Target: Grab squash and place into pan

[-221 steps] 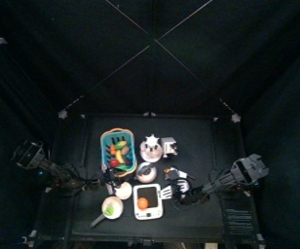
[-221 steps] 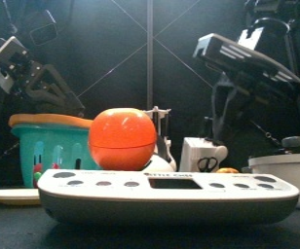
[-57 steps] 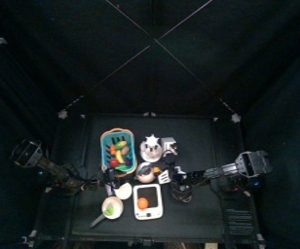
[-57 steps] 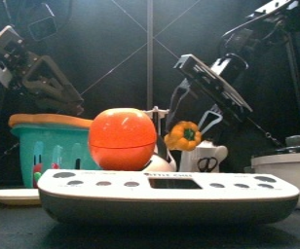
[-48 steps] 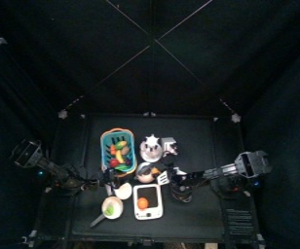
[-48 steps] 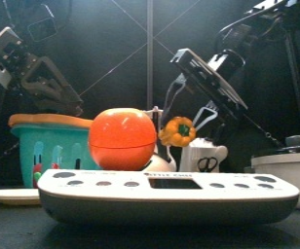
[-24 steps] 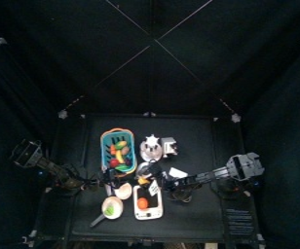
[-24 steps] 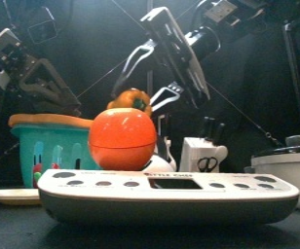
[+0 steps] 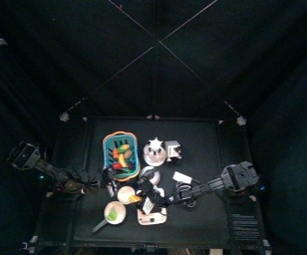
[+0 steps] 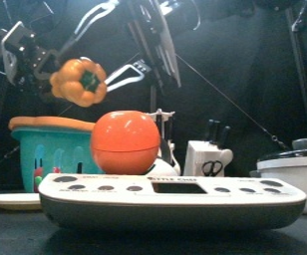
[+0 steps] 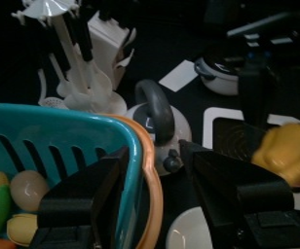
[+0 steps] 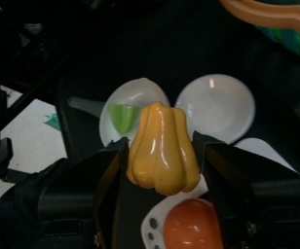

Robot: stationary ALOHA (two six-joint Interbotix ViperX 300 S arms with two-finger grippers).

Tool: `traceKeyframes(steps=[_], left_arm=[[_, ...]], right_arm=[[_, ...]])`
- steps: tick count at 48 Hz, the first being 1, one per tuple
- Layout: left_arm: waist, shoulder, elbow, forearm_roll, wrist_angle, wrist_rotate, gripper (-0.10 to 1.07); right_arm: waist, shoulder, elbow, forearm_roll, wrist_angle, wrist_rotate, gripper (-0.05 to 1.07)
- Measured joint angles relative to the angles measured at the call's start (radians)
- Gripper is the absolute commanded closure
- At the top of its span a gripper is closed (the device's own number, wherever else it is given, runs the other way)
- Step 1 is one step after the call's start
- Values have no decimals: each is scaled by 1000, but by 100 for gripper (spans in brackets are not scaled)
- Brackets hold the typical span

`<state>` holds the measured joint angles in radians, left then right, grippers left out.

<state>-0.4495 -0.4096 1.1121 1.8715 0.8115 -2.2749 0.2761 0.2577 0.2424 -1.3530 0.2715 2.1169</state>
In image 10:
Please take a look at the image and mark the white toy knife block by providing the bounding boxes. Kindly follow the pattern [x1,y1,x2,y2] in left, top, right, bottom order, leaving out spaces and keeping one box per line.
[182,139,234,178]

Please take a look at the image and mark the white toy stove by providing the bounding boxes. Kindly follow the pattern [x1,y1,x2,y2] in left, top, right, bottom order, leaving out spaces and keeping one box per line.
[37,171,307,232]

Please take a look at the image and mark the white toy pot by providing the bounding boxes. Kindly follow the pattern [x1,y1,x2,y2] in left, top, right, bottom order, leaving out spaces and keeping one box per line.
[254,154,307,217]

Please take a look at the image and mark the orange toy egg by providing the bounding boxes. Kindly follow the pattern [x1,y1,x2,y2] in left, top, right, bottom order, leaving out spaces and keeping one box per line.
[89,110,162,176]

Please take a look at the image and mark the black frame post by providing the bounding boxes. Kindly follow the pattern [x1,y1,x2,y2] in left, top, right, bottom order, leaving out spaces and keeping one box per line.
[285,7,307,140]

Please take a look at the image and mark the thin grey cord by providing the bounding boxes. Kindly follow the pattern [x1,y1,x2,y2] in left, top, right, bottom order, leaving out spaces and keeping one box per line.
[174,54,291,151]
[0,101,76,170]

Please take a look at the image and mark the white saucer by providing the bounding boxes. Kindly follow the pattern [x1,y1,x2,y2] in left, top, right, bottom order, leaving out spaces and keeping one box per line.
[0,192,43,211]

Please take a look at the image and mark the black handled toy knife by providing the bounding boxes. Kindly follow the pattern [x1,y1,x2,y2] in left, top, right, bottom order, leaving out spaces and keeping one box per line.
[211,120,222,142]
[203,118,215,142]
[218,125,231,149]

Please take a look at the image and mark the white round toy kettle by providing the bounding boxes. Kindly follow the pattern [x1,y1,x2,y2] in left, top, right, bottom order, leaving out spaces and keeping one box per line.
[143,156,182,177]

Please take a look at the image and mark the black pot lid grey knob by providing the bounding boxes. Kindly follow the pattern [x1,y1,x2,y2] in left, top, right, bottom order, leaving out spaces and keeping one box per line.
[256,137,307,162]

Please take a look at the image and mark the black toy scissors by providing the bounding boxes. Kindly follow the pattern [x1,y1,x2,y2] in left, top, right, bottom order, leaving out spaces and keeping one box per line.
[199,159,224,178]

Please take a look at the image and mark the red toy tomato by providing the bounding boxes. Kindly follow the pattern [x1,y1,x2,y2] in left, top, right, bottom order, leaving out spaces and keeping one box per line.
[32,166,45,179]

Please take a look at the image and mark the thin vertical frame rod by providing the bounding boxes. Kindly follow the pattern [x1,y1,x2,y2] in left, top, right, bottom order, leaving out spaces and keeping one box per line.
[149,84,158,115]

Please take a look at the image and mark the teal basket orange rim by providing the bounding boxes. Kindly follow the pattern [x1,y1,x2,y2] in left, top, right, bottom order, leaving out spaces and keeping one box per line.
[6,116,105,194]

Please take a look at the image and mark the orange toy squash green stem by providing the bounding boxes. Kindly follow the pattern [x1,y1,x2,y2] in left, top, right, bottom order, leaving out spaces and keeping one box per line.
[48,57,109,109]

